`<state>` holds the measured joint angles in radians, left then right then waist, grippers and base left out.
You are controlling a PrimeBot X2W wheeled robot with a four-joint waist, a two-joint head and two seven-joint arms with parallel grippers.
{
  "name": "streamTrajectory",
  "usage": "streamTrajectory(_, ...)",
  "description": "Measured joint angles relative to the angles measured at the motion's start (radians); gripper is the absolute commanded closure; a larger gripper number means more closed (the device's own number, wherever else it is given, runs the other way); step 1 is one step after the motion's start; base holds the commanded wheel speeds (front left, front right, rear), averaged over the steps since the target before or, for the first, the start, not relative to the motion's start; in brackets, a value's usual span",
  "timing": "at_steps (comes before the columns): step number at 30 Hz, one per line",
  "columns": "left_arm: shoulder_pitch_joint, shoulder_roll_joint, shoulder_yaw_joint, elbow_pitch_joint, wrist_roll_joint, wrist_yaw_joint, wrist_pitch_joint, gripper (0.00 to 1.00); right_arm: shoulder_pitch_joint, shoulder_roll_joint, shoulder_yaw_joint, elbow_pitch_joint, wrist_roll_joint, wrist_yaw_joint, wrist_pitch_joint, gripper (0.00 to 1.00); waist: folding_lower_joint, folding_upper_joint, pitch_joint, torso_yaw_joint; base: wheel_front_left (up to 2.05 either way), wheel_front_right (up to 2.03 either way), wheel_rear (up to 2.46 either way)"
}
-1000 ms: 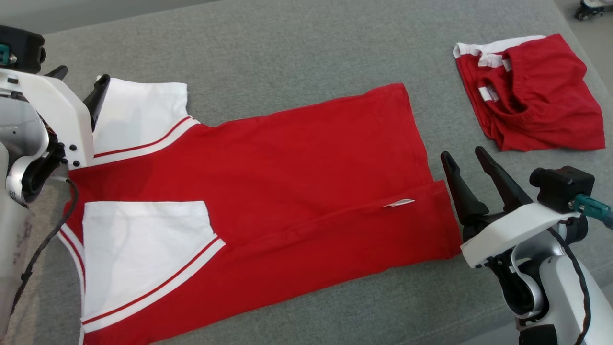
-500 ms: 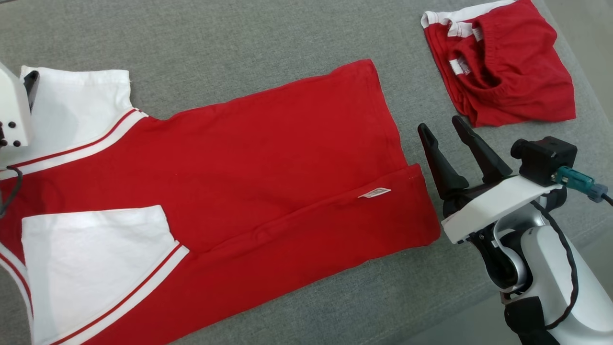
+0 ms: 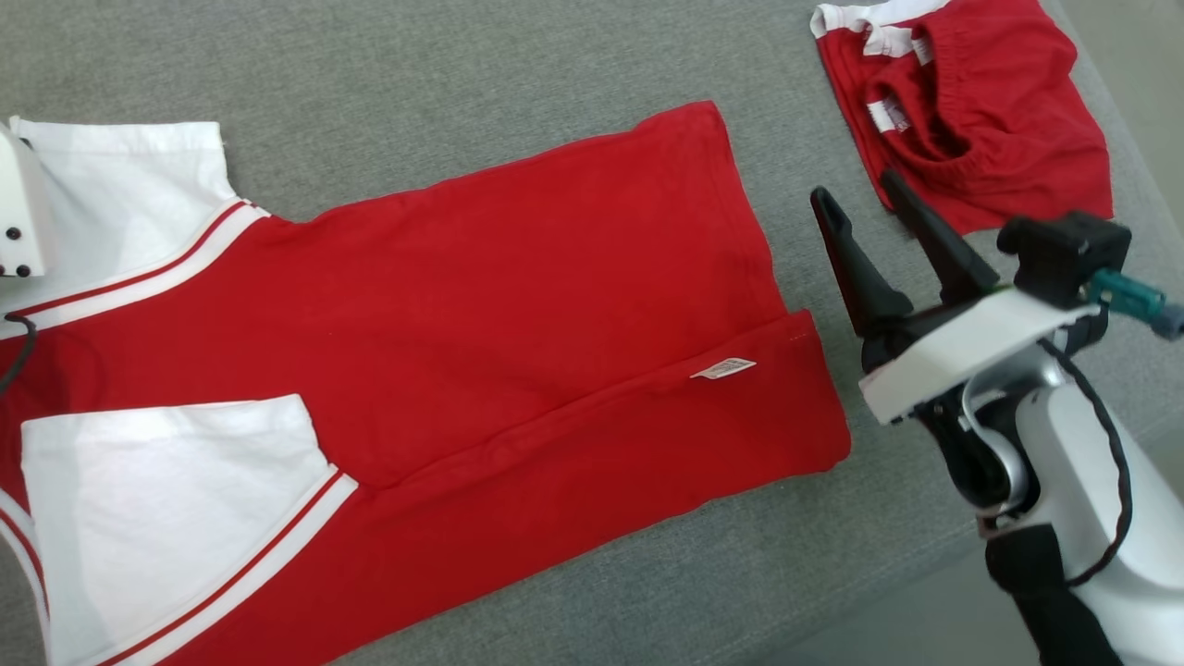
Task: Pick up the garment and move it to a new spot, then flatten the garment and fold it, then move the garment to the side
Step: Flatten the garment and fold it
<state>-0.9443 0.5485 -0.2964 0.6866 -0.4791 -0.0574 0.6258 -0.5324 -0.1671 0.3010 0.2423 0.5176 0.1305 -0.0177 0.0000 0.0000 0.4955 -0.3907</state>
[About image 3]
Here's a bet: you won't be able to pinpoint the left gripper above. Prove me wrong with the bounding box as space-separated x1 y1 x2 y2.
0 120 58 278

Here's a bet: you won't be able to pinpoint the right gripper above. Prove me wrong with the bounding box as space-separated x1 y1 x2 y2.
810 168 1106 505

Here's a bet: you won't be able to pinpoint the red shorts with white bands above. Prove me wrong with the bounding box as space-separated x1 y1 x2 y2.
810 0 1115 237

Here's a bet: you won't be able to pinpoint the red shirt with white sleeves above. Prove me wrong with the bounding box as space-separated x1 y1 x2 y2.
0 100 852 666

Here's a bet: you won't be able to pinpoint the left black camera cable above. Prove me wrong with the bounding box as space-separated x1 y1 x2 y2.
0 313 38 394

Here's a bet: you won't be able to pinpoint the right teal camera connector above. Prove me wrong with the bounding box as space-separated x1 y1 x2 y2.
1087 268 1184 341

